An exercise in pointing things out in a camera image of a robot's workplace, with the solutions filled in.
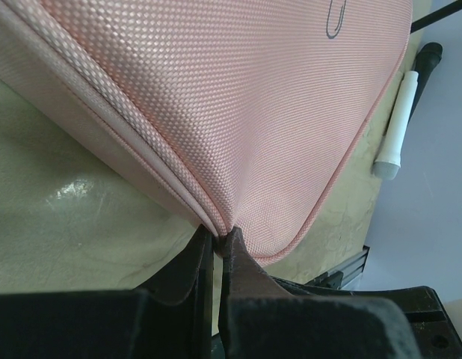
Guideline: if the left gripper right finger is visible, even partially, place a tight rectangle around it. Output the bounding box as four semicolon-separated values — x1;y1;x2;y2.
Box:
221;227;291;299

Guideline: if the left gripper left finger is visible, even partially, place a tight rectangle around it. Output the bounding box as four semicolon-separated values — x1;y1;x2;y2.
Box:
141;223;215;306

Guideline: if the pink medicine kit case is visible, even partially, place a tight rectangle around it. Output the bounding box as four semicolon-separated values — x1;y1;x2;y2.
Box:
0;1;413;266

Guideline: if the aluminium front rail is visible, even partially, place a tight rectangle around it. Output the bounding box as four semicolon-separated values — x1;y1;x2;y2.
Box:
315;246;369;290

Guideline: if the black microphone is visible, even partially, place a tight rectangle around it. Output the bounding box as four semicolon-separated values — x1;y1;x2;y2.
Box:
410;42;443;118

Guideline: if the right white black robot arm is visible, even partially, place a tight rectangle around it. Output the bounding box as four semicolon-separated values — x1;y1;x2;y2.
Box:
274;277;462;358

